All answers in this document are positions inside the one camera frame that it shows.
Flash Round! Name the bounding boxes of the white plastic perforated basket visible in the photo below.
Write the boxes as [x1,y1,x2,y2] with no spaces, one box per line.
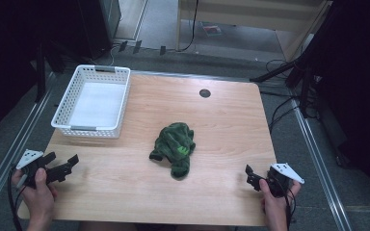
[50,64,132,140]

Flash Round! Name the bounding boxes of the black tripod stand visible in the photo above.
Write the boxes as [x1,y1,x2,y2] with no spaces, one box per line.
[249,57,317,119]

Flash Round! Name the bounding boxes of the light wooden furniture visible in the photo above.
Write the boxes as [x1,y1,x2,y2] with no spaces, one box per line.
[175,0,333,63]

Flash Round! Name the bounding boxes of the metal floor rail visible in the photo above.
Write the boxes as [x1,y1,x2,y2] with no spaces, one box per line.
[287,88,355,231]
[0,70,58,224]

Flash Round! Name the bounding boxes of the black hanging cable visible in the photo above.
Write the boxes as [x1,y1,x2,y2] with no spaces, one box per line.
[176,0,200,53]

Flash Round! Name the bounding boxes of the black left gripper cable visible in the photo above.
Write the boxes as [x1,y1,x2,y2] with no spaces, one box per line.
[7,165,25,231]

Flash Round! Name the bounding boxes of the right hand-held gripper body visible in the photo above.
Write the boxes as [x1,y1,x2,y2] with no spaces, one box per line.
[265,162,305,198]

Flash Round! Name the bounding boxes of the person's left hand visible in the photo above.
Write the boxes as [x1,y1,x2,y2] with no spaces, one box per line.
[11,167,59,224]

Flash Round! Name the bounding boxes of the black floor cables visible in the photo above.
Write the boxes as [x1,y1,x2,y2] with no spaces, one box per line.
[265,58,303,133]

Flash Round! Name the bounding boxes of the green fluffy cloth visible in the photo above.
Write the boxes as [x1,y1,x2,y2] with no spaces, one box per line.
[148,121,197,179]

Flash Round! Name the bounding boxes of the white floor cable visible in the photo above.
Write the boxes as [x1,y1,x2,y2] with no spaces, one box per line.
[86,42,124,67]

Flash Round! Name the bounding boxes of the black cabinet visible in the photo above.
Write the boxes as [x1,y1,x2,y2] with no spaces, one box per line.
[76,0,122,61]

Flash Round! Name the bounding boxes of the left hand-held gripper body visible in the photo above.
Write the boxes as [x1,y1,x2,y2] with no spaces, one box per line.
[15,148,51,190]

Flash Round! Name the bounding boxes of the black upright stand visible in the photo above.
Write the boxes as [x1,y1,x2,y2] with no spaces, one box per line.
[33,37,66,104]

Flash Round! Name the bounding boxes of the dark curtain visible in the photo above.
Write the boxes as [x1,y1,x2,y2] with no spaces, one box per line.
[0,0,80,145]
[297,0,370,210]

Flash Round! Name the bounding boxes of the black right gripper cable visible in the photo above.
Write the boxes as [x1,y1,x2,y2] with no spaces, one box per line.
[282,184,299,231]

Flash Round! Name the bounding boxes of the red booklet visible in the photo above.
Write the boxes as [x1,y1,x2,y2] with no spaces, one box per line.
[201,23,224,38]

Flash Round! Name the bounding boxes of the person's right hand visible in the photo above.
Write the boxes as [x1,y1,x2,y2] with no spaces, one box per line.
[258,178,303,223]

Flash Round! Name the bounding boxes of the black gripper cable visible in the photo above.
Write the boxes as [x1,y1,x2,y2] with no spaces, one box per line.
[282,184,299,231]
[7,165,25,231]

